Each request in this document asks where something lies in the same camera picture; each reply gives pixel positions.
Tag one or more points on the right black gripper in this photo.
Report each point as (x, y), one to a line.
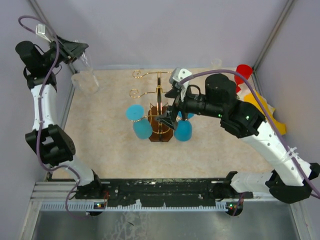
(180, 105)

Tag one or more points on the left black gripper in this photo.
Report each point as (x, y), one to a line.
(73, 50)

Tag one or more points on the blue wine glass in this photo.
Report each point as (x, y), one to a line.
(141, 125)
(184, 130)

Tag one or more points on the clear wine glass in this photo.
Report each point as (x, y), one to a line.
(85, 80)
(216, 63)

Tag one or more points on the red plastic wine glass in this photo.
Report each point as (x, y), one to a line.
(246, 71)

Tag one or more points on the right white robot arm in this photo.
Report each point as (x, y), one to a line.
(288, 182)

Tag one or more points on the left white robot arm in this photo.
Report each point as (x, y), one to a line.
(51, 144)

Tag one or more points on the gold wire glass rack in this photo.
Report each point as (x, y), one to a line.
(160, 132)

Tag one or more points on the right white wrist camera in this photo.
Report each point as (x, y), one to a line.
(176, 78)

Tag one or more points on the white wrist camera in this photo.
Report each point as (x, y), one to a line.
(176, 78)
(45, 32)

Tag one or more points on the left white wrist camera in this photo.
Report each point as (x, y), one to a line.
(45, 32)

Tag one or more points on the left aluminium corner post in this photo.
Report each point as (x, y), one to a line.
(37, 10)

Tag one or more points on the aluminium corner post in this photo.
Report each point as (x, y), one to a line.
(284, 14)
(37, 10)

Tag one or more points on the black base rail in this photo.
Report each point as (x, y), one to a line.
(144, 195)

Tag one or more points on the right aluminium corner post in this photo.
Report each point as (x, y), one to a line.
(284, 14)

